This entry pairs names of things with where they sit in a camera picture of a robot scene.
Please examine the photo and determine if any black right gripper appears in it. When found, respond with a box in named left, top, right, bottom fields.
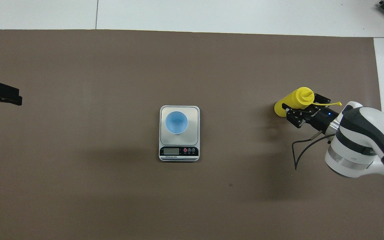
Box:
left=282, top=94, right=340, bottom=131

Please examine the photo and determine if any yellow squeeze bottle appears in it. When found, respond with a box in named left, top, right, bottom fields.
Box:
left=274, top=87, right=342, bottom=118

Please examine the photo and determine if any light blue plastic cup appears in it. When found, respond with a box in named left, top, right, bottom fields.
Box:
left=165, top=111, right=189, bottom=134

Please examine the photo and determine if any silver digital kitchen scale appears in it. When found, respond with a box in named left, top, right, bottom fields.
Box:
left=159, top=105, right=200, bottom=162

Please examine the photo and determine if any brown table mat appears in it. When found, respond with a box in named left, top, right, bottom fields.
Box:
left=0, top=29, right=384, bottom=240

